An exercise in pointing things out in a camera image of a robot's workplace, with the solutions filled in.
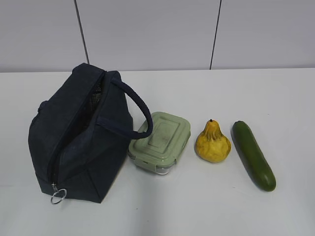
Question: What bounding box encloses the dark navy fabric lunch bag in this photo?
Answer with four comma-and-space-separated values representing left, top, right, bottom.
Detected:
28, 63, 153, 203

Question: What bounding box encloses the yellow pear-shaped gourd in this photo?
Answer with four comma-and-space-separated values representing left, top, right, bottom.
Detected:
195, 119, 231, 163

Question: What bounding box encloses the green lidded glass food container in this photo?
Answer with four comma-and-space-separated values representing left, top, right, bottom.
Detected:
128, 112, 190, 175

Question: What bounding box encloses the silver zipper pull ring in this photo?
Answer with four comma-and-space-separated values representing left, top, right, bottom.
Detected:
50, 183, 67, 205

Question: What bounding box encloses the dark green cucumber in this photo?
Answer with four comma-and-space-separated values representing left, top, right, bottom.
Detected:
231, 120, 277, 192

